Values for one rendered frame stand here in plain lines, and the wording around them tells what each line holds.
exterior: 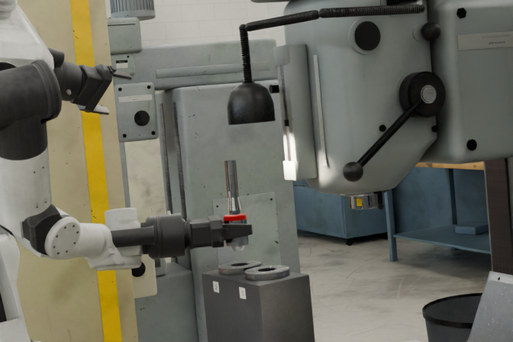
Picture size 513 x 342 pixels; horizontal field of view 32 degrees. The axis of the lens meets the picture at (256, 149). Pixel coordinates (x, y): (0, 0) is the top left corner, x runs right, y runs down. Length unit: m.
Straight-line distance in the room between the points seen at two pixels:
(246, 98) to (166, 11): 9.61
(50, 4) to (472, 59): 1.89
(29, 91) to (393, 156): 0.57
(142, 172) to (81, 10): 6.82
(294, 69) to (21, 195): 0.50
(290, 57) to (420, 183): 7.44
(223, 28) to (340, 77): 9.83
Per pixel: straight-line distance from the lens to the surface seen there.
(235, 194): 1.86
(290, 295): 1.77
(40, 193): 1.56
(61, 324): 3.12
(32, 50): 1.58
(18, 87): 1.45
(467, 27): 1.46
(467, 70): 1.46
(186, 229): 1.85
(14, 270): 1.78
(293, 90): 1.41
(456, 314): 3.75
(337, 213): 8.88
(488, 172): 1.81
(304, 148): 1.41
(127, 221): 1.85
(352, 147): 1.38
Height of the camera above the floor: 1.47
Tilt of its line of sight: 3 degrees down
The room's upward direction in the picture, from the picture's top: 5 degrees counter-clockwise
